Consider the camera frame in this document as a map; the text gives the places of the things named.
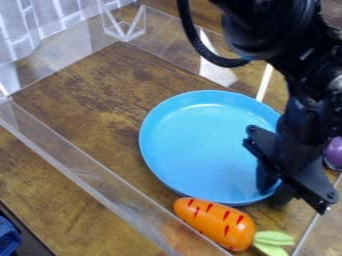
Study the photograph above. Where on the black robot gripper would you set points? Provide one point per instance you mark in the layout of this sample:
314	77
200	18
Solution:
288	161

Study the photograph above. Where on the orange toy carrot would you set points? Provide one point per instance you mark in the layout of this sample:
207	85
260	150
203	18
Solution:
230	227

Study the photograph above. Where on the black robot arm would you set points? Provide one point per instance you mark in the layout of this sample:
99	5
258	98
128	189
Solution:
284	33

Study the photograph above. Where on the purple toy eggplant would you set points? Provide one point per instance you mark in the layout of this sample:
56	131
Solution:
333	154

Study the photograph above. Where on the blue round plate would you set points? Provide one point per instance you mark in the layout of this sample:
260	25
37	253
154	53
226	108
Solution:
191	144

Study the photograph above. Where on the blue object at corner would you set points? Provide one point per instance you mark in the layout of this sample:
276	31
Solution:
9	237

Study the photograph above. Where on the clear acrylic enclosure wall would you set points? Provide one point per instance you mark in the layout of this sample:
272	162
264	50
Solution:
85	66

